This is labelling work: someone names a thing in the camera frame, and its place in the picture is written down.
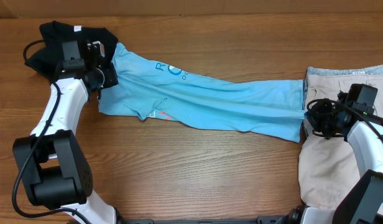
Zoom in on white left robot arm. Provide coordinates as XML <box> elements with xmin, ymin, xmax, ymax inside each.
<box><xmin>12</xmin><ymin>40</ymin><xmax>125</xmax><ymax>224</ymax></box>

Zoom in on black folded t-shirt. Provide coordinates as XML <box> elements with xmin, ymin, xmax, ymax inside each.
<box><xmin>24</xmin><ymin>21</ymin><xmax>118</xmax><ymax>80</ymax></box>

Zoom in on light blue printed t-shirt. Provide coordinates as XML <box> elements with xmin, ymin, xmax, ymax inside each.
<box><xmin>98</xmin><ymin>43</ymin><xmax>304</xmax><ymax>142</ymax></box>

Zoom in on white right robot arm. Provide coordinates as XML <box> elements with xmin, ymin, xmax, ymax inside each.
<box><xmin>287</xmin><ymin>84</ymin><xmax>383</xmax><ymax>224</ymax></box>

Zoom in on beige shorts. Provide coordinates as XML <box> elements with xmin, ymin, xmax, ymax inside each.
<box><xmin>298</xmin><ymin>65</ymin><xmax>383</xmax><ymax>210</ymax></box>

